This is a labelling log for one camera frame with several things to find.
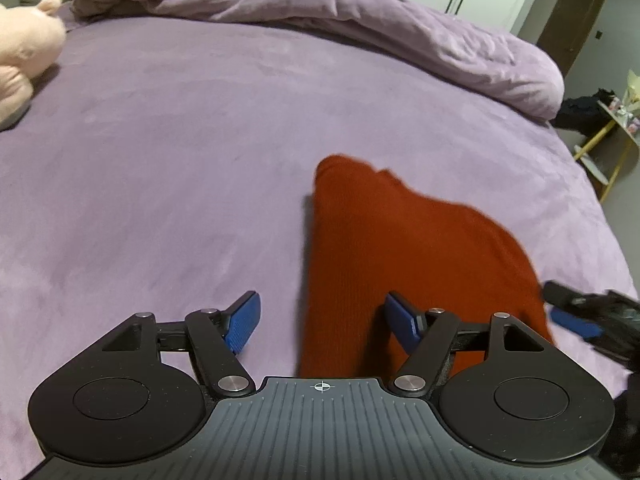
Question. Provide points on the purple duvet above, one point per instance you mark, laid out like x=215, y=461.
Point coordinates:
x=350, y=20

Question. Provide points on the side table with yellow legs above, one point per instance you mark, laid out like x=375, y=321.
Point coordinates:
x=602, y=130

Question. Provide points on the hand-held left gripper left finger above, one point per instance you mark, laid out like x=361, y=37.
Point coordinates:
x=242, y=322

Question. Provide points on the pink plush toy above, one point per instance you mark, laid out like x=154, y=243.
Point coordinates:
x=22, y=55

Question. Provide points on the brown wooden door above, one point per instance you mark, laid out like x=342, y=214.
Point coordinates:
x=575, y=25

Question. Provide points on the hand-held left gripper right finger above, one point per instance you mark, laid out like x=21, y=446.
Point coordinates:
x=400, y=320

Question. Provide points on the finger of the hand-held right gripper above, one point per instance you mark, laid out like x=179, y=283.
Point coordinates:
x=570, y=294
x=575, y=322

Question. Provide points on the red knit cardigan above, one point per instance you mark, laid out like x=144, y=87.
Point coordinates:
x=400, y=240

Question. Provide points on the black bag on floor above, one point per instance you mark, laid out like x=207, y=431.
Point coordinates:
x=582, y=110

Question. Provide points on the purple bed sheet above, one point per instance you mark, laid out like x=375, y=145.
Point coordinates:
x=150, y=160

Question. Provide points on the cream flower bouquet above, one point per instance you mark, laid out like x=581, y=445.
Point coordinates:
x=634, y=87

